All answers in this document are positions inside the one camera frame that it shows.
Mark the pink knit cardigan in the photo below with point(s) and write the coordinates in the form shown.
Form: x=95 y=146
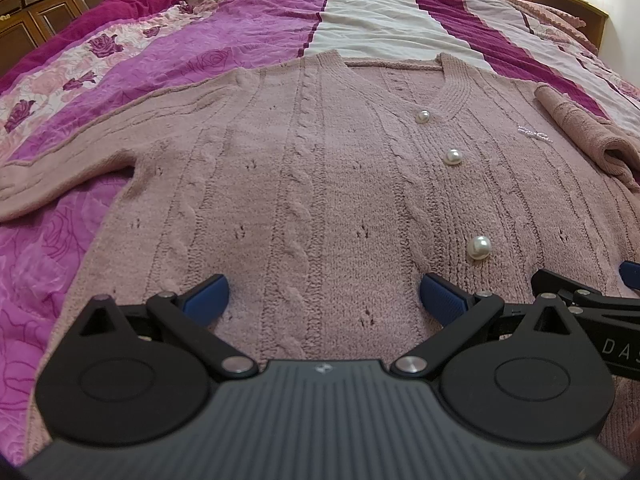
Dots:
x=324 y=188

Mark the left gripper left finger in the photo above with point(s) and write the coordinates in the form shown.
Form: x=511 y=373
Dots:
x=185 y=319

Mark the pink crochet pillow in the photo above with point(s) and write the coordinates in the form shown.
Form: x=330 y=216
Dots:
x=549 y=13

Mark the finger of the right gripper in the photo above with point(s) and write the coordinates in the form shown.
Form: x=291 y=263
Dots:
x=630 y=274
x=551 y=285

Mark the magenta velvet pillow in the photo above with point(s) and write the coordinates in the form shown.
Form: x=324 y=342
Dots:
x=106 y=13

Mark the striped purple floral bedspread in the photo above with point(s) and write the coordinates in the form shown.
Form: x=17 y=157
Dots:
x=196 y=39

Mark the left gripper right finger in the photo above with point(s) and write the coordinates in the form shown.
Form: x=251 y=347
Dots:
x=466 y=319

